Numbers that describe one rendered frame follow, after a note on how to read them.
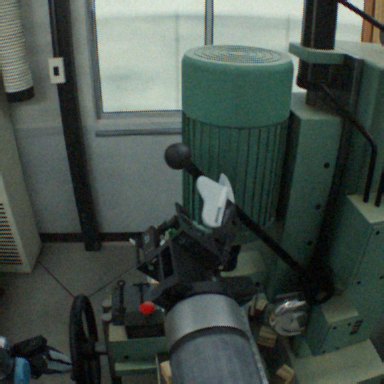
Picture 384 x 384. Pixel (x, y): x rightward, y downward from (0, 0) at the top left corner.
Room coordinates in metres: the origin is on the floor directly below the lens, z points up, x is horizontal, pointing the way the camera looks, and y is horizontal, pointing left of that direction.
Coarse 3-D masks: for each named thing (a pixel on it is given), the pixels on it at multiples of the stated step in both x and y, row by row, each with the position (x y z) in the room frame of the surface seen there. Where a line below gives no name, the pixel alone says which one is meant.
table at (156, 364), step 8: (144, 360) 0.46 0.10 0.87; (152, 360) 0.46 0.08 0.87; (160, 360) 0.44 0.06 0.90; (168, 360) 0.44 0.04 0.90; (120, 368) 0.43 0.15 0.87; (128, 368) 0.43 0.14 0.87; (136, 368) 0.43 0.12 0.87; (144, 368) 0.44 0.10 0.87; (152, 368) 0.44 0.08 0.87; (160, 368) 0.42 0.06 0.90; (120, 376) 0.43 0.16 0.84; (160, 376) 0.40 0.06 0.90
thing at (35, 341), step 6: (36, 336) 0.54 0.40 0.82; (42, 336) 0.54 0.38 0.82; (18, 342) 0.53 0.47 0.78; (24, 342) 0.53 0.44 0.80; (30, 342) 0.52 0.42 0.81; (36, 342) 0.51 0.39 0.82; (42, 342) 0.52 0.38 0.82; (18, 348) 0.51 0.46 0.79; (24, 348) 0.51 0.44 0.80; (30, 348) 0.50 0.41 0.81; (36, 348) 0.50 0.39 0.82; (42, 348) 0.50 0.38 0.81; (12, 354) 0.49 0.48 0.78; (18, 354) 0.49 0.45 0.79; (24, 354) 0.49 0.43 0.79; (30, 354) 0.49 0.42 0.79; (36, 354) 0.50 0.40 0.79
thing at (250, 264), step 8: (240, 256) 0.60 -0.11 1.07; (248, 256) 0.60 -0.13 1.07; (256, 256) 0.60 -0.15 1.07; (240, 264) 0.57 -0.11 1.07; (248, 264) 0.57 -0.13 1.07; (256, 264) 0.57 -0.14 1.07; (224, 272) 0.55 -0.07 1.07; (232, 272) 0.55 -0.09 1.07; (240, 272) 0.55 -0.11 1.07; (248, 272) 0.55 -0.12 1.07; (256, 272) 0.55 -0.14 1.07; (264, 272) 0.55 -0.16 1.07; (256, 280) 0.54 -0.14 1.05; (264, 280) 0.55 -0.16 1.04; (264, 288) 0.55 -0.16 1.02
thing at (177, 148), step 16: (176, 144) 0.41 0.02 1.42; (176, 160) 0.40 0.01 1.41; (192, 176) 0.41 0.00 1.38; (240, 208) 0.43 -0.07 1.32; (256, 224) 0.43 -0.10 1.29; (272, 240) 0.43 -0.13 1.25; (288, 256) 0.44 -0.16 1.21; (304, 272) 0.44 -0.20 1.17; (320, 272) 0.46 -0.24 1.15; (304, 288) 0.44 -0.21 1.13; (320, 288) 0.43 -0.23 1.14; (336, 288) 0.46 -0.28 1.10
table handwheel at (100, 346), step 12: (84, 300) 0.59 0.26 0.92; (72, 312) 0.52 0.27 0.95; (84, 312) 0.64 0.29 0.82; (72, 324) 0.49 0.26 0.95; (96, 324) 0.64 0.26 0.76; (72, 336) 0.46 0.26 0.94; (84, 336) 0.52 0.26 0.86; (96, 336) 0.61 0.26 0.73; (72, 348) 0.44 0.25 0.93; (84, 348) 0.50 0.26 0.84; (96, 348) 0.51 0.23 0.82; (72, 360) 0.42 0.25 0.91; (84, 360) 0.49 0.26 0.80; (96, 360) 0.55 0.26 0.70; (84, 372) 0.41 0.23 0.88; (96, 372) 0.52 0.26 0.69
